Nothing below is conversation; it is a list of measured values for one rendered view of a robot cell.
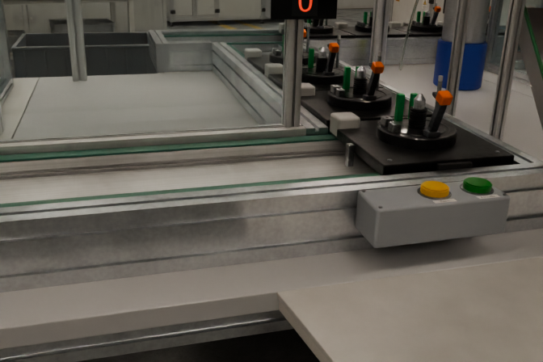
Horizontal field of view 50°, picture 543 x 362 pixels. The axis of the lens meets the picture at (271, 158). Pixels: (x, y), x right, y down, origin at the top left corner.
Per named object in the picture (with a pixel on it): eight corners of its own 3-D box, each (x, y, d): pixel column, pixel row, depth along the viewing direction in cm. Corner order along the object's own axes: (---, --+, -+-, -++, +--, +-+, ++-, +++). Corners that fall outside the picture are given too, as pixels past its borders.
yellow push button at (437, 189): (453, 202, 83) (455, 189, 82) (427, 204, 82) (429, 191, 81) (438, 191, 87) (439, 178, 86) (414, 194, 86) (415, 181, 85)
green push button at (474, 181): (495, 198, 85) (498, 185, 84) (471, 200, 84) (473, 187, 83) (479, 187, 89) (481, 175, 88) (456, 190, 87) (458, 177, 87)
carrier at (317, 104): (435, 123, 121) (442, 63, 117) (326, 130, 115) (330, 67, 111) (384, 95, 143) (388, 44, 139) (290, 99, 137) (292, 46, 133)
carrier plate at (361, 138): (512, 166, 98) (515, 153, 98) (382, 177, 92) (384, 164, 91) (438, 125, 120) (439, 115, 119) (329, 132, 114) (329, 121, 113)
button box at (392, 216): (505, 233, 86) (512, 195, 84) (373, 250, 80) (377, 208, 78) (477, 213, 92) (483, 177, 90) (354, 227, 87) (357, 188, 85)
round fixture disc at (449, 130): (471, 147, 101) (473, 136, 100) (397, 153, 97) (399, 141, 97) (430, 124, 114) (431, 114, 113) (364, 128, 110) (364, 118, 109)
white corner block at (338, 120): (359, 137, 111) (361, 117, 110) (337, 139, 110) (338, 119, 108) (350, 130, 115) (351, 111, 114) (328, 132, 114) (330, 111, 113)
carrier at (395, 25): (465, 38, 239) (470, 6, 234) (413, 39, 233) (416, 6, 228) (435, 30, 261) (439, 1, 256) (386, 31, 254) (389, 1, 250)
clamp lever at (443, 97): (439, 133, 99) (454, 96, 94) (429, 134, 99) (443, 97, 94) (431, 120, 102) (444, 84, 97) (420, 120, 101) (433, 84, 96)
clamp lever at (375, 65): (376, 97, 122) (385, 66, 117) (367, 97, 122) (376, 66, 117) (369, 86, 125) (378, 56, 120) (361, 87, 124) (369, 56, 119)
